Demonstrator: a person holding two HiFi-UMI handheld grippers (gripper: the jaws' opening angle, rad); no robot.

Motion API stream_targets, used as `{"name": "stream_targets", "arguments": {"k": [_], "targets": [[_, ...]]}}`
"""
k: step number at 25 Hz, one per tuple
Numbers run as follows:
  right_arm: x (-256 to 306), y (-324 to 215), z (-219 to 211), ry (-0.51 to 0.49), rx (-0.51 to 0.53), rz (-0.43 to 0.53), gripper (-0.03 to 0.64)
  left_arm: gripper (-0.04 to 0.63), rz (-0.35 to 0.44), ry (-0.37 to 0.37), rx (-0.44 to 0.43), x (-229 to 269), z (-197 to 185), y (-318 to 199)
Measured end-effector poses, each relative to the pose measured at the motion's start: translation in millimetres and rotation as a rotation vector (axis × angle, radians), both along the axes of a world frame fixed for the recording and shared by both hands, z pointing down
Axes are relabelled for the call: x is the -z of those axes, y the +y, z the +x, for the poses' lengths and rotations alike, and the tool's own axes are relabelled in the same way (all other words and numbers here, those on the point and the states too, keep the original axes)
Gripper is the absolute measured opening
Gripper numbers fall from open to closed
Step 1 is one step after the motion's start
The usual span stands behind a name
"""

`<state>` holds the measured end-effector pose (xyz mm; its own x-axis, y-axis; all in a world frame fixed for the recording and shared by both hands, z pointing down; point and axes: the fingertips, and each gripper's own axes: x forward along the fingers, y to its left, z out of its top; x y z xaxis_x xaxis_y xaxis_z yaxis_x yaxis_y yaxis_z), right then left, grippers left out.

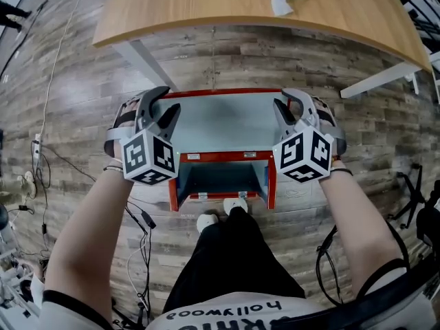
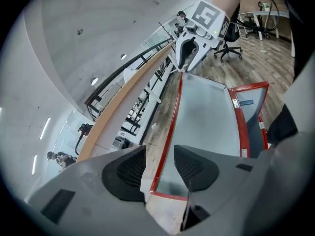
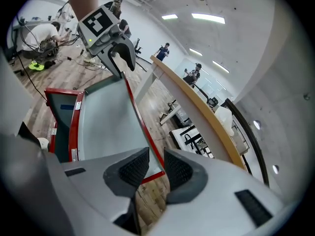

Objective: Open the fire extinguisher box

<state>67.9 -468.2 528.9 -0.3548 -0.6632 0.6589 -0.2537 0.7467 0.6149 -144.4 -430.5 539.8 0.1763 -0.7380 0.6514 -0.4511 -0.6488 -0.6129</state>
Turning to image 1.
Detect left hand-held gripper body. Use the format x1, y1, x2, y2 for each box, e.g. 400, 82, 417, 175
104, 93, 180, 186

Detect person's white printed shirt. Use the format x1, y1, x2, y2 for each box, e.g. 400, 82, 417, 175
39, 258, 437, 330

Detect person's right forearm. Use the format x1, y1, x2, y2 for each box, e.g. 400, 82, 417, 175
318, 175, 405, 298

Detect black floor hose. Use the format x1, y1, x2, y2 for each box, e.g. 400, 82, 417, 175
0, 0, 49, 82

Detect red metal box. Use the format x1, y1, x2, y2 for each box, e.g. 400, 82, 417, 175
167, 151, 278, 212

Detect beige crumpled rag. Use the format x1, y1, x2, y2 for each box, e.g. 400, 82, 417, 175
19, 170, 37, 199

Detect red fire extinguisher box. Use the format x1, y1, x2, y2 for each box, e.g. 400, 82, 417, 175
158, 87, 295, 156

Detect person's left forearm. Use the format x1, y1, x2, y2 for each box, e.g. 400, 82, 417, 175
44, 168, 133, 322

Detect wooden table with white legs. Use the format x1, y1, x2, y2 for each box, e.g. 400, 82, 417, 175
91, 0, 433, 99

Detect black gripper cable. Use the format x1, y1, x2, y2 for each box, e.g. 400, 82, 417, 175
315, 223, 344, 305

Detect person's white shoe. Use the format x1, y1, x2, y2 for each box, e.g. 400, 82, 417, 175
223, 197, 249, 216
195, 213, 220, 234

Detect black floor cable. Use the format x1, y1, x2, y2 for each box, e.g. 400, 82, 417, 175
32, 142, 157, 230

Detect black neck-mounted phone holder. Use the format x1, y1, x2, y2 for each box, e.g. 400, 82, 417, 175
285, 273, 440, 330

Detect person's left hand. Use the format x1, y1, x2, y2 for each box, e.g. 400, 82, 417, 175
114, 98, 139, 130

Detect person's black trousers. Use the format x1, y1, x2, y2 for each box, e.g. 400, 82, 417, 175
163, 206, 307, 312

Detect person's right hand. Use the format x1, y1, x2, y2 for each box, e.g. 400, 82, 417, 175
314, 100, 337, 130

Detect beaded wrist bracelet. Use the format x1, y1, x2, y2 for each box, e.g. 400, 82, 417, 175
329, 155, 355, 177

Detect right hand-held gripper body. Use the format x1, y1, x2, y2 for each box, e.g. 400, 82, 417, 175
272, 94, 347, 184

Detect white floor cable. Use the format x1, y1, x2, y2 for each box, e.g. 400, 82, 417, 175
37, 0, 87, 139

